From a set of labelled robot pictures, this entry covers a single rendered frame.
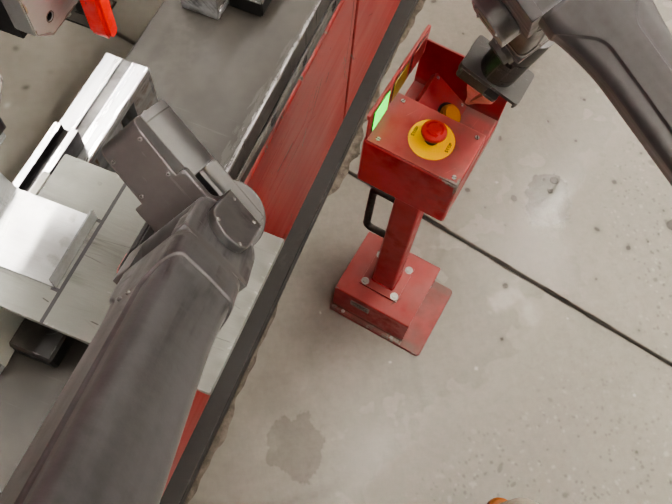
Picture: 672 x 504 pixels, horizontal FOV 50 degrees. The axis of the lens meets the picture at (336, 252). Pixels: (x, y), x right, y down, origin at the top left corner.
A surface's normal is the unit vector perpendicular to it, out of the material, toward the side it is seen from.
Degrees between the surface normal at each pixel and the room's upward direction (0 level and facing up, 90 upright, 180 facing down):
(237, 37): 0
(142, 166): 45
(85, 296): 0
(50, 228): 0
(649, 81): 38
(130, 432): 54
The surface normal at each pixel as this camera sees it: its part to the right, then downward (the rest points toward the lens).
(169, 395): 0.81, -0.51
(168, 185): -0.11, 0.37
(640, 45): -0.22, 0.18
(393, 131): 0.06, -0.41
